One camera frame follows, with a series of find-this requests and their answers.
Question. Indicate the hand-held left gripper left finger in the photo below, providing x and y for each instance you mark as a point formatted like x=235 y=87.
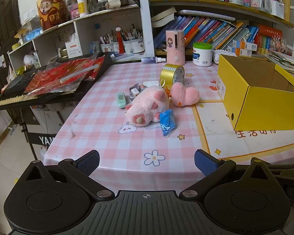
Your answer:
x=89 y=162

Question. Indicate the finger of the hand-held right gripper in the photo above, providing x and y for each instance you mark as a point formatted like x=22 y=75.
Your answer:
x=291 y=170

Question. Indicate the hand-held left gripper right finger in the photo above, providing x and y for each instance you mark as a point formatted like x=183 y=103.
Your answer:
x=205 y=164

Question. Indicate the blue snack packet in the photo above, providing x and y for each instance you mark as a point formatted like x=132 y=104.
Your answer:
x=167 y=122

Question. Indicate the yellow cardboard box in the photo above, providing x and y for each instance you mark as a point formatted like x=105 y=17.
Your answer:
x=264 y=107

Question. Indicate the mint green small toy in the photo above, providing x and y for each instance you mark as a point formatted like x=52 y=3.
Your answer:
x=121 y=100

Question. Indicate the pink plush heart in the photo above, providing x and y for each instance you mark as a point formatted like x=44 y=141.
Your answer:
x=186 y=94

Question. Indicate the pink plush pig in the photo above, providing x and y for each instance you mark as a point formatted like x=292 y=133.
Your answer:
x=144 y=105

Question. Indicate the grey toy car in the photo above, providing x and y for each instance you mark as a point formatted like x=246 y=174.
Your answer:
x=134 y=91

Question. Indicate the gold tape roll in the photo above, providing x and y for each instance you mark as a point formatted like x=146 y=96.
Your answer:
x=167 y=74

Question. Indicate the small white box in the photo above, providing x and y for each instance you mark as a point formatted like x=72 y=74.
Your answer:
x=152 y=83

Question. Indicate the black keyboard stand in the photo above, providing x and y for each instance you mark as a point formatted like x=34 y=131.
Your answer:
x=43 y=139

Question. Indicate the pile of red decoration packets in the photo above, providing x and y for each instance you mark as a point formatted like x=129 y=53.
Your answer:
x=56 y=78

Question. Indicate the white jar with green lid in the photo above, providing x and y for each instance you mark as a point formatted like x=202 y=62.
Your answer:
x=202 y=57

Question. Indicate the black electronic keyboard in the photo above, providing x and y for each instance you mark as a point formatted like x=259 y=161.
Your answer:
x=17 y=82

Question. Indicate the white frilly cloth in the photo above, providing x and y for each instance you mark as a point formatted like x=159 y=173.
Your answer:
x=218 y=56

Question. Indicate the stack of paper booklets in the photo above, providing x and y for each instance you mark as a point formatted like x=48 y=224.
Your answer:
x=284 y=62

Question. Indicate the small tin can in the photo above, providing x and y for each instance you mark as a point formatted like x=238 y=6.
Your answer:
x=63 y=53

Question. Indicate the pink cylindrical humidifier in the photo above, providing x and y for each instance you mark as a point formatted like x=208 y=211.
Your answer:
x=175 y=53

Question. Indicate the white pen holder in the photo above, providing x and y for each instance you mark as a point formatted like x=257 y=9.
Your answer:
x=134 y=47
x=107 y=47

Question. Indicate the orange white medicine box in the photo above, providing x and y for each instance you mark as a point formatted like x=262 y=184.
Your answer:
x=245 y=44
x=240 y=51

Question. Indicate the small spray bottle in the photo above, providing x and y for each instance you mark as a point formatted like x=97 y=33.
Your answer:
x=149 y=60

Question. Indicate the white plastic bag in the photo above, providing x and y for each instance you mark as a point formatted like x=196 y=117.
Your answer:
x=30 y=60

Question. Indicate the red tassel ornament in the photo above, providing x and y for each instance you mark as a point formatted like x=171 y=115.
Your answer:
x=120 y=41

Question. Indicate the colorful stick bundle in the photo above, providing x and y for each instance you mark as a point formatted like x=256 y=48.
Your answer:
x=279 y=44

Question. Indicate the row of colorful children's books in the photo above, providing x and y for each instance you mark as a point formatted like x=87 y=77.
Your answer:
x=210 y=31

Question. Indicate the white shelf unit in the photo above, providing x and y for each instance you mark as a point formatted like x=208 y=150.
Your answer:
x=88 y=27

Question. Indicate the blue wipes pack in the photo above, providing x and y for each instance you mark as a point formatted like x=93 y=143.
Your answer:
x=33 y=34

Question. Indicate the red boxed book set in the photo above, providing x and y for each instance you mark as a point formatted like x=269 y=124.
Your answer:
x=269 y=30

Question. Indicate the thick book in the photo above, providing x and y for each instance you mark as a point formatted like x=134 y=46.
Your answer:
x=161 y=23
x=164 y=13

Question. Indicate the long white bar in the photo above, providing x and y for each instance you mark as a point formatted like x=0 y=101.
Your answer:
x=205 y=14

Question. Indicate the pink patterned box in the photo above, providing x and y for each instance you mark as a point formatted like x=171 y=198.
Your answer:
x=73 y=11

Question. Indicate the red fortune god box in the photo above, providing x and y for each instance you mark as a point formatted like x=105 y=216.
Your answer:
x=51 y=14

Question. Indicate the white bottle with yellow label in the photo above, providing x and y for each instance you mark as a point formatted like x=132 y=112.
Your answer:
x=82 y=7

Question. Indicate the dark wooden door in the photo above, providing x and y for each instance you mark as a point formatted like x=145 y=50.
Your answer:
x=2 y=29

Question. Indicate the yellow-edged shelf board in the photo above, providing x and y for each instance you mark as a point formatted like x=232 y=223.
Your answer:
x=186 y=5

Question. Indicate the white desk organizer with pens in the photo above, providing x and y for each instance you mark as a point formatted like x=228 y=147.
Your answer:
x=276 y=8

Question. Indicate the yellow folder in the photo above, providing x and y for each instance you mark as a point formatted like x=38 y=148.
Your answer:
x=284 y=2

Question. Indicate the white wall switches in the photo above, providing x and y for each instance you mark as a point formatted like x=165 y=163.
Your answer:
x=29 y=14

